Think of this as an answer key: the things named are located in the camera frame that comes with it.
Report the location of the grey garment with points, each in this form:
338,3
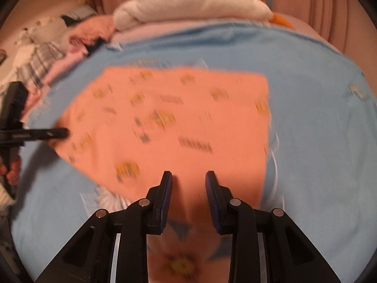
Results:
78,15

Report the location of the person left hand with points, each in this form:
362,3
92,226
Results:
12,175

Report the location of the pink folded garment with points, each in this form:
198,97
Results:
74,55

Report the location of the orange cartoon print shirt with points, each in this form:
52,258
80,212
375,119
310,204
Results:
131,124

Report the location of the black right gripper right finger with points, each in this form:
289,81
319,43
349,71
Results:
260,237

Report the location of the white fluffy blanket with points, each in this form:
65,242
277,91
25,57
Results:
135,12

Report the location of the tan brown garment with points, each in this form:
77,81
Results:
92,29

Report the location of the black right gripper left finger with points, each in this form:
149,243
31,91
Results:
112,247

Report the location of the blue floral bed sheet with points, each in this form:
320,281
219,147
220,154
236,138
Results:
320,169

